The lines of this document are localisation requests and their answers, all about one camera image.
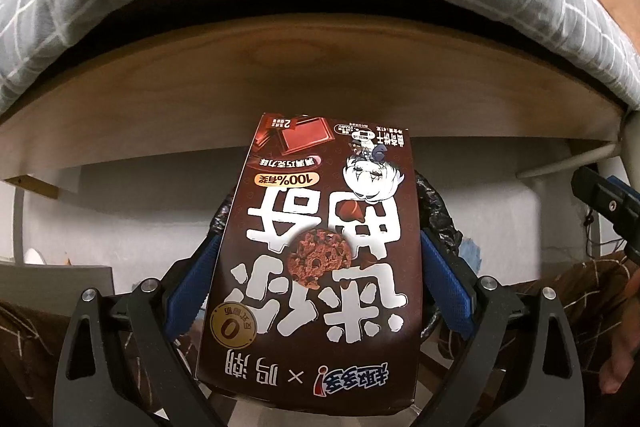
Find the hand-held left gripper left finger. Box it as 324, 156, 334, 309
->
52, 234, 236, 427

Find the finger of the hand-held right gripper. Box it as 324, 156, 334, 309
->
571, 166, 640, 258

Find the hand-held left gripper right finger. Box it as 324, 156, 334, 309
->
400, 227, 586, 427

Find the trash bin with black bag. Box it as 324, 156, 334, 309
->
207, 169, 483, 348

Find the brown cookie box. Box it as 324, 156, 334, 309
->
195, 112, 418, 403

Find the person's right forearm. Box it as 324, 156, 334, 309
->
602, 322, 640, 395

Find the light blue slipper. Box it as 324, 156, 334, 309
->
457, 239, 481, 270

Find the white diagonal bed brace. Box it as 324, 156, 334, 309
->
519, 142, 618, 180

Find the person's right leg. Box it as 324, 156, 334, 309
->
500, 254, 640, 408

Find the person's leg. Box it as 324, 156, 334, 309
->
0, 299, 68, 427
500, 254, 640, 408

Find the grey box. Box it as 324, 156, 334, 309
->
0, 263, 115, 305

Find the person's left leg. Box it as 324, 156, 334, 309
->
0, 299, 68, 427

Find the wooden bed frame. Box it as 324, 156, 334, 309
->
0, 24, 621, 202

